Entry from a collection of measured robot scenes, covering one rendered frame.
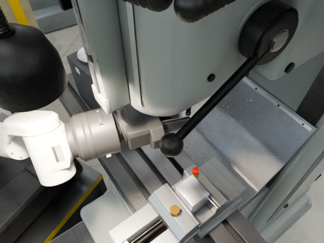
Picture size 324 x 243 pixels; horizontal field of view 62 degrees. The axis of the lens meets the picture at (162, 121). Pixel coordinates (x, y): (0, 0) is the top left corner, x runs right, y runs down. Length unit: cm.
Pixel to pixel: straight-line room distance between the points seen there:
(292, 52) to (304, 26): 4
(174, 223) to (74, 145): 30
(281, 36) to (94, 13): 20
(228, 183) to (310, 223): 123
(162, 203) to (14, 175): 85
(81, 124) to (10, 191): 87
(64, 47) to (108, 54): 262
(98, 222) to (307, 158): 67
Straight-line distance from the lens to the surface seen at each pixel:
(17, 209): 125
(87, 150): 47
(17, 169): 137
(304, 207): 176
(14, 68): 25
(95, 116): 47
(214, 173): 75
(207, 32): 29
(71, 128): 48
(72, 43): 298
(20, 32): 27
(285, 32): 34
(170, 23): 27
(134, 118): 49
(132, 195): 79
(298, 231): 188
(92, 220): 90
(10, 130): 52
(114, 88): 37
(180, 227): 64
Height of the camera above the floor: 164
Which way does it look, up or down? 51 degrees down
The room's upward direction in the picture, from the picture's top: straight up
